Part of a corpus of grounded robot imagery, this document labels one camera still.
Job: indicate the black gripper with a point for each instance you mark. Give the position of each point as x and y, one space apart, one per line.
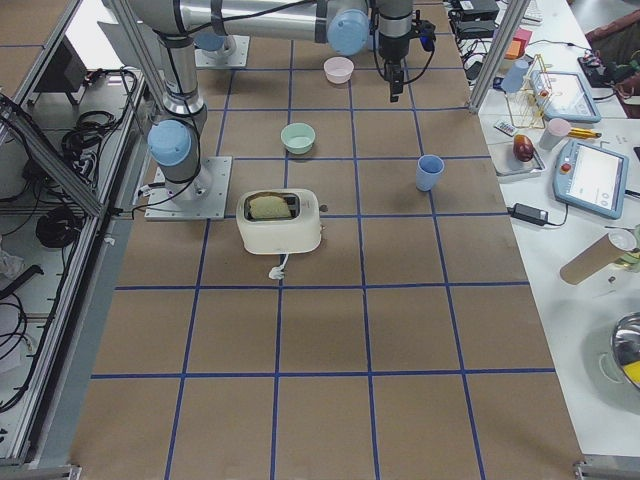
392 48

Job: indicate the blue cup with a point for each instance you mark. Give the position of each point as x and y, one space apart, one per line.
428 172
514 78

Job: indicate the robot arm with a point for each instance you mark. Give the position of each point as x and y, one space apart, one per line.
174 142
347 26

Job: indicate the pink bowl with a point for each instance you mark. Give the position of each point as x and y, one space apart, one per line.
338 70

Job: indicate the green bowl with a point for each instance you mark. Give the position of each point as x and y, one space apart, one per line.
298 138

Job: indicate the small remote control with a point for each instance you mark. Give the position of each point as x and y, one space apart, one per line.
506 127

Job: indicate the metal tray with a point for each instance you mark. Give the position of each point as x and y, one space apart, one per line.
508 166

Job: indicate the red apple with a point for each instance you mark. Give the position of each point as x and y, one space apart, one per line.
523 149

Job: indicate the bread slice in toaster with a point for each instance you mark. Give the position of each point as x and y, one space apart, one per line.
269 207

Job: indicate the pink cup on side table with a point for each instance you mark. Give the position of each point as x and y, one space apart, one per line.
555 131

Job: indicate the teach pendant far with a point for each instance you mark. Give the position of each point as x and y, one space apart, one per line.
564 95

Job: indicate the teach pendant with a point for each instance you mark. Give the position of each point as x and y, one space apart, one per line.
591 178
564 95

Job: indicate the black power adapter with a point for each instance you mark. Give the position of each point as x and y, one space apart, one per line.
528 214

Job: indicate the white toaster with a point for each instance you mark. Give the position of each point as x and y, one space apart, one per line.
301 233

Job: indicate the teach pendant near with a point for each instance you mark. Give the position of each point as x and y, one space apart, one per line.
591 178

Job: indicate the cardboard tube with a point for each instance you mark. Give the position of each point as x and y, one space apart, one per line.
601 253

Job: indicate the steel bowl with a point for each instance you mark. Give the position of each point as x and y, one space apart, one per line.
625 347

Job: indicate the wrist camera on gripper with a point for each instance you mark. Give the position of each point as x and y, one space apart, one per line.
425 31

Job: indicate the blue cup on wire rack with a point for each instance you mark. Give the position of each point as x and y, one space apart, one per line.
514 78

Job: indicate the gold wire rack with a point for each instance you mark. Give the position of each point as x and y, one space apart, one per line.
526 106

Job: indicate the aluminium frame post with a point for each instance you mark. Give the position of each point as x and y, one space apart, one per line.
510 22

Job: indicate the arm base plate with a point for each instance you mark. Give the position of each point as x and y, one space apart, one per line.
221 52
204 198

